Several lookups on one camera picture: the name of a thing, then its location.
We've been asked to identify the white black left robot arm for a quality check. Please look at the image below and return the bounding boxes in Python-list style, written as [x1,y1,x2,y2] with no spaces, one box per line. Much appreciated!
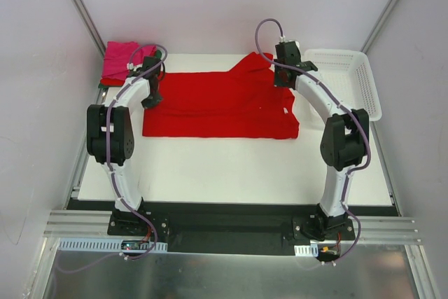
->
[86,56,165,239]

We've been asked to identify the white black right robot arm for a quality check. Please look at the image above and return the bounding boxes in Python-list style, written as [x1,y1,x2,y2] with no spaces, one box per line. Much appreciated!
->
[274,41,371,241]

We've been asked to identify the folded green t shirt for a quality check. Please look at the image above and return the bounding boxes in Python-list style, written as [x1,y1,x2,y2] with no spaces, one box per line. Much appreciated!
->
[98,47,162,89]

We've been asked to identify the folded pink t shirt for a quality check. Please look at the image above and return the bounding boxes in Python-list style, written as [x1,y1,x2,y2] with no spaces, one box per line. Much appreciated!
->
[100,41,158,87]

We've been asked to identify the white perforated plastic basket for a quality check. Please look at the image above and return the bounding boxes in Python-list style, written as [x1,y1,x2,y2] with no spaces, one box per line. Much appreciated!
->
[304,48,382,122]

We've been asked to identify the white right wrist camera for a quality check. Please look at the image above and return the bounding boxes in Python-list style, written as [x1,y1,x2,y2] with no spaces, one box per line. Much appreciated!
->
[279,35,300,50]

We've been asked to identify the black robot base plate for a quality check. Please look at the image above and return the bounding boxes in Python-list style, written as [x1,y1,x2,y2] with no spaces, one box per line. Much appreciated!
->
[107,202,355,256]

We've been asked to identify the aluminium frame post right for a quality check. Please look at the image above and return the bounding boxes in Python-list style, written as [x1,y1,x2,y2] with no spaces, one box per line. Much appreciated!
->
[360,0,400,54]

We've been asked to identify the white slotted cable duct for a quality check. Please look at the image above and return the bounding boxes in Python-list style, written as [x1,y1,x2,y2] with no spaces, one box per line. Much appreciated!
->
[58,238,168,253]

